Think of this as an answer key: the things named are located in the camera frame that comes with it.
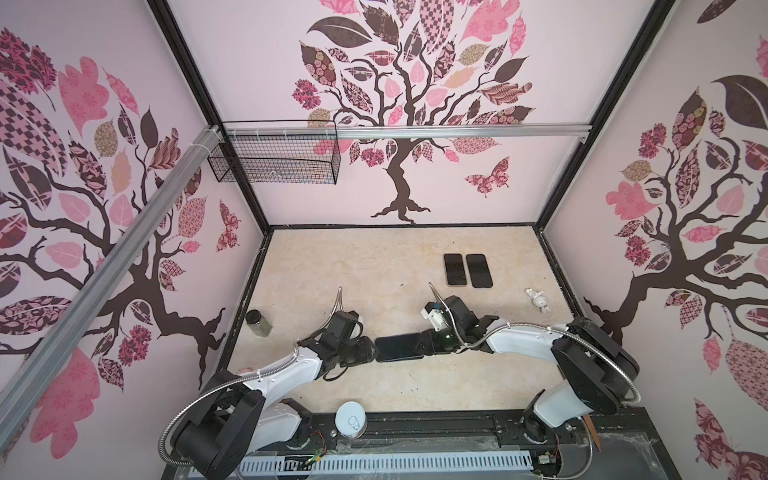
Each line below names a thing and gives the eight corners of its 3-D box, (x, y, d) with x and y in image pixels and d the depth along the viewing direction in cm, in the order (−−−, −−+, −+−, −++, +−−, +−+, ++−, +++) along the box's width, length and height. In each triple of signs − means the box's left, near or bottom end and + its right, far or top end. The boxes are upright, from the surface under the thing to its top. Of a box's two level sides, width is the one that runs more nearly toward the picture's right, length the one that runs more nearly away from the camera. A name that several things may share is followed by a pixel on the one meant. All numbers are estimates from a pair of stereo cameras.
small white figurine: (533, 312, 98) (536, 308, 96) (526, 292, 103) (529, 288, 101) (546, 312, 98) (550, 308, 96) (539, 292, 103) (542, 288, 101)
